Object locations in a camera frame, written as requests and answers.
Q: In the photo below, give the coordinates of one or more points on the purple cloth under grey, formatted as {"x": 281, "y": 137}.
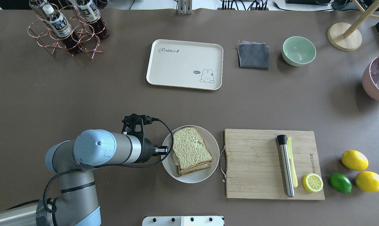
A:
{"x": 247, "y": 42}

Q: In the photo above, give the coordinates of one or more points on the cream rabbit tray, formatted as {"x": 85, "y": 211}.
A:
{"x": 185, "y": 64}

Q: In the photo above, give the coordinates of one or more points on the wooden mug tree stand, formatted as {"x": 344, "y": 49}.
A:
{"x": 346, "y": 36}

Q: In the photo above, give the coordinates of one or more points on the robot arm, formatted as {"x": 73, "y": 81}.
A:
{"x": 70, "y": 197}

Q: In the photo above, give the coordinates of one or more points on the yellow lemon upper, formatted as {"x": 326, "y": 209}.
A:
{"x": 355, "y": 160}

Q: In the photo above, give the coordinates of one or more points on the green lime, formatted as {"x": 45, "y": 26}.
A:
{"x": 340, "y": 183}

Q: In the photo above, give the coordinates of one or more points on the copper wire bottle rack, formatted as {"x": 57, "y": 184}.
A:
{"x": 45, "y": 37}

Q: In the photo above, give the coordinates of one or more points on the tea bottle front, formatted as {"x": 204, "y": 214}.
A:
{"x": 62, "y": 28}

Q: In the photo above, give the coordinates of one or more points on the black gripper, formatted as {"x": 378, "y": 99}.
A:
{"x": 148, "y": 150}

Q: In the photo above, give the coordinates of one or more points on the yellow lemon lower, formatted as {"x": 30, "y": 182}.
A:
{"x": 367, "y": 181}

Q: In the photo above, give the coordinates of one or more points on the pink ice bowl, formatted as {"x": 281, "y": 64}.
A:
{"x": 370, "y": 79}

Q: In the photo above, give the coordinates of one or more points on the grey folded cloth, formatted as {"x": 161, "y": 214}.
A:
{"x": 253, "y": 56}

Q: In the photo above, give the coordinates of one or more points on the aluminium frame post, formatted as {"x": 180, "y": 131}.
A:
{"x": 184, "y": 7}

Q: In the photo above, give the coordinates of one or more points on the tea bottle left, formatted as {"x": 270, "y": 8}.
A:
{"x": 37, "y": 6}

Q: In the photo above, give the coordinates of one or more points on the fried egg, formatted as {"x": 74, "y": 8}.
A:
{"x": 175, "y": 159}

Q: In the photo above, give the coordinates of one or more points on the yellow plastic knife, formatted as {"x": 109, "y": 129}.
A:
{"x": 292, "y": 165}

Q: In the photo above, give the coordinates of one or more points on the yellow lemon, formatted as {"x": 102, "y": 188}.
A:
{"x": 355, "y": 160}
{"x": 367, "y": 181}

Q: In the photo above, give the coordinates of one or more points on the tea bottle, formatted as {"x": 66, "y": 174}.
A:
{"x": 62, "y": 28}
{"x": 37, "y": 6}
{"x": 91, "y": 15}

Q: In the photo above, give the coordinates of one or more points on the half lemon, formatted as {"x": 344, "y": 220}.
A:
{"x": 312, "y": 182}

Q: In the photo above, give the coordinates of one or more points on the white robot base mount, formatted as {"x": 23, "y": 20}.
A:
{"x": 183, "y": 221}

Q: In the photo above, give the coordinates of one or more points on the tea bottle right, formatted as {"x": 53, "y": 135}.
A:
{"x": 91, "y": 15}

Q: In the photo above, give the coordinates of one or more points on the bread slice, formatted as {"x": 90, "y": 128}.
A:
{"x": 190, "y": 148}
{"x": 182, "y": 172}

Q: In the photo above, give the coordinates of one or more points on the green bowl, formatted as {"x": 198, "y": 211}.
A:
{"x": 298, "y": 51}

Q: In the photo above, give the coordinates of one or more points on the white round plate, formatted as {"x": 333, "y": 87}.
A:
{"x": 201, "y": 175}

